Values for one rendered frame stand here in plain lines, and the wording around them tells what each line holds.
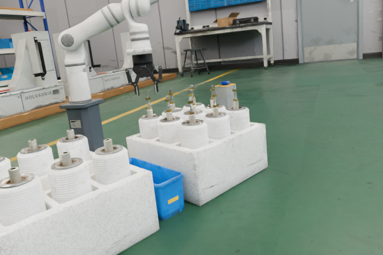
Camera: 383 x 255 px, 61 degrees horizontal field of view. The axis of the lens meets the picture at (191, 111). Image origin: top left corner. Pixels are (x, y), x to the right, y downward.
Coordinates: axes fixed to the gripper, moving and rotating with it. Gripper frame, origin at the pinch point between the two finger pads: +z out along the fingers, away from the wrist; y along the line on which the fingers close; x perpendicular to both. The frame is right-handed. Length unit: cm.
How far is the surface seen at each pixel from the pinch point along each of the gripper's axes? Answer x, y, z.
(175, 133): 13.1, -9.8, 14.3
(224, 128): 13.6, -26.9, 14.2
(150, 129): 4.8, 0.1, 13.9
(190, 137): 22.0, -14.8, 13.8
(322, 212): 40, -50, 35
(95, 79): -257, 88, 11
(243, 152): 12.3, -33.1, 24.2
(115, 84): -291, 73, 23
